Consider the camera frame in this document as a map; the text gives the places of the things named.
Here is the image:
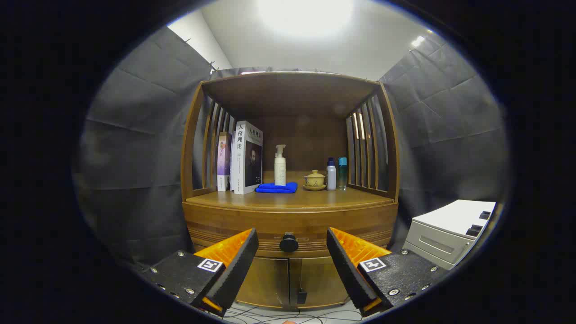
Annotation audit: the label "white portrait book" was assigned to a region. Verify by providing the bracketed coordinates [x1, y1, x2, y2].
[233, 120, 264, 195]

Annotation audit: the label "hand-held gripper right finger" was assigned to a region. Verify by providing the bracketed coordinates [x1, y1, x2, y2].
[326, 227, 450, 318]

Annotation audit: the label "wooden drawer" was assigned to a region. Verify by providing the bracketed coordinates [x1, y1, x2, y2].
[182, 200, 399, 259]

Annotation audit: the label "purple book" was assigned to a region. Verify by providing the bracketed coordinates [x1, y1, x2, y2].
[217, 131, 233, 192]

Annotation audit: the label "black drawer knob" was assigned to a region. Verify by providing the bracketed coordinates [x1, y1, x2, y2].
[279, 232, 299, 253]

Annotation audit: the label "blue folded cloth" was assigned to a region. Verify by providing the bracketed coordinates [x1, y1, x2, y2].
[255, 181, 298, 194]

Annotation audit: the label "wooden cabinet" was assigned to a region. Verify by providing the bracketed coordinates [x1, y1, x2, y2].
[180, 71, 401, 311]

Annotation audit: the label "wooden countertop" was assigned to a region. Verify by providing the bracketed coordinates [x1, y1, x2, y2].
[185, 170, 396, 211]

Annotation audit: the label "white pump bottle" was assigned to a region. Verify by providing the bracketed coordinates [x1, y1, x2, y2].
[274, 144, 287, 186]

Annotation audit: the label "white grey filing cabinet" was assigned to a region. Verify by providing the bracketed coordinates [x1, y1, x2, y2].
[402, 199, 497, 270]

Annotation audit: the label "wooden cabinet door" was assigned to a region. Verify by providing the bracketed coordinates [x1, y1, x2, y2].
[289, 256, 351, 310]
[236, 256, 290, 310]

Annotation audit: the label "yellow lidded teacup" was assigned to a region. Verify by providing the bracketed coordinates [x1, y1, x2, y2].
[302, 170, 327, 191]

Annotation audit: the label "black floor cables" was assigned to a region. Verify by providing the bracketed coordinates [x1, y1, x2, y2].
[223, 304, 363, 324]

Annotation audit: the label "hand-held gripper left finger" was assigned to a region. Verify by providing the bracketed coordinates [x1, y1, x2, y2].
[135, 228, 260, 318]

